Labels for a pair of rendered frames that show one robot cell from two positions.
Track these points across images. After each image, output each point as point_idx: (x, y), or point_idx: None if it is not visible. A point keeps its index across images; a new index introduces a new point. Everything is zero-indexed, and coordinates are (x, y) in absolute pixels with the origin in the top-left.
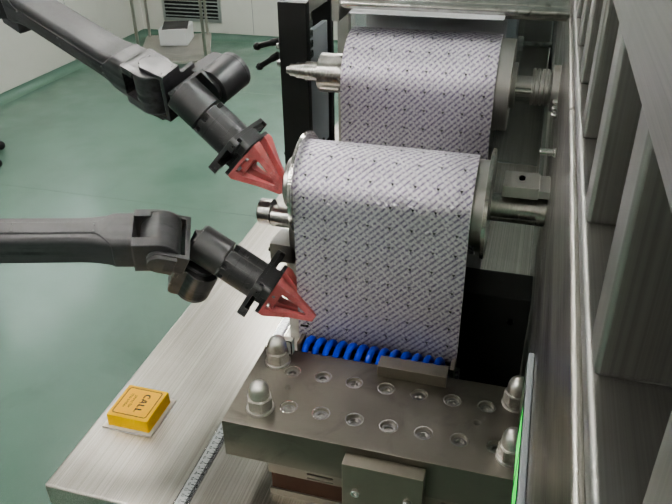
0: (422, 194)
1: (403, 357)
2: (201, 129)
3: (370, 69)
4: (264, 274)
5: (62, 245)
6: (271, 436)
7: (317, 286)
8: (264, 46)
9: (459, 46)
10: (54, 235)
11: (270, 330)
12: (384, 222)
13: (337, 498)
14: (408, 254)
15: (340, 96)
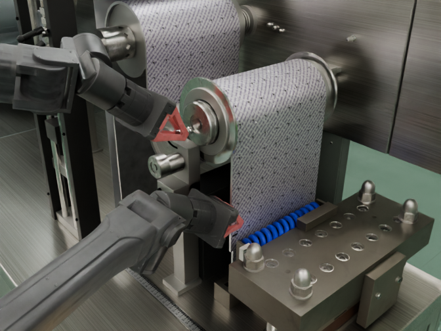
0: (302, 90)
1: (302, 213)
2: (126, 104)
3: (164, 29)
4: (221, 204)
5: (106, 267)
6: (329, 301)
7: (245, 195)
8: (30, 37)
9: (207, 0)
10: (96, 261)
11: (134, 284)
12: (286, 120)
13: (345, 320)
14: (296, 138)
15: (146, 57)
